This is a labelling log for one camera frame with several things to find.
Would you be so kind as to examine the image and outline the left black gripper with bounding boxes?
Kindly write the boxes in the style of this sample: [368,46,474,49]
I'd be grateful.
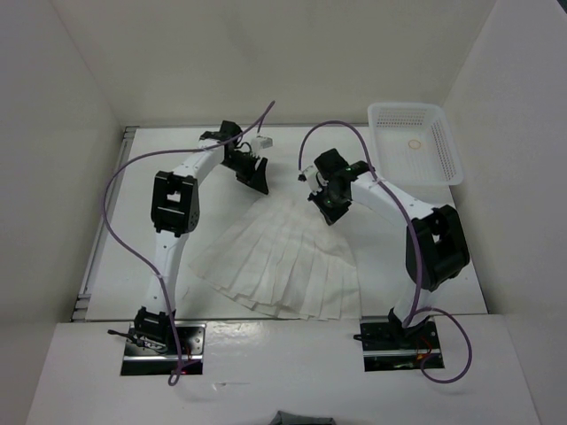
[221,151,268,196]

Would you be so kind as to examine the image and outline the white pleated skirt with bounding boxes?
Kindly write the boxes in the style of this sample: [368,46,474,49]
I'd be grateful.
[189,196,361,321]

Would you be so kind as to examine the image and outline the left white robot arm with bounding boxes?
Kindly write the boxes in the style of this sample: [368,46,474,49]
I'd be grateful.
[133,120,273,354]

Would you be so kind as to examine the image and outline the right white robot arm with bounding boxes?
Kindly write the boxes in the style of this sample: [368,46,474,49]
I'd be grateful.
[299,149,470,348]

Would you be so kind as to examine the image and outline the white perforated plastic basket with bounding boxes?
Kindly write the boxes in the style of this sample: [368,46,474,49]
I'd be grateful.
[368,102,464,186]

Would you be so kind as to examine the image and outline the orange rubber band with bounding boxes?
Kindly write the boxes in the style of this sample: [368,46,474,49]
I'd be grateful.
[408,139,422,150]

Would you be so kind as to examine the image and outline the dark object bottom edge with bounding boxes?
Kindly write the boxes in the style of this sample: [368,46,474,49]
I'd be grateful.
[269,411,336,425]

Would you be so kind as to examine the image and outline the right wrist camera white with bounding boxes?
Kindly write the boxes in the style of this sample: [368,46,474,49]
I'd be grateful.
[298,165,328,194]

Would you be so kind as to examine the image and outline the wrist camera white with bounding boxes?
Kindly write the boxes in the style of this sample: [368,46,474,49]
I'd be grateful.
[298,165,328,194]
[249,135,274,155]

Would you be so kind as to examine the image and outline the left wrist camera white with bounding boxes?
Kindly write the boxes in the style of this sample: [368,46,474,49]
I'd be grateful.
[249,135,274,155]

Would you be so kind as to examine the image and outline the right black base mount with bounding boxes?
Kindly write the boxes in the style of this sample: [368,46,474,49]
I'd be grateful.
[353,319,445,373]

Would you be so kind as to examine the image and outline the aluminium table rail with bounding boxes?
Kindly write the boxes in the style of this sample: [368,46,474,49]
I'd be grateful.
[69,126,138,322]

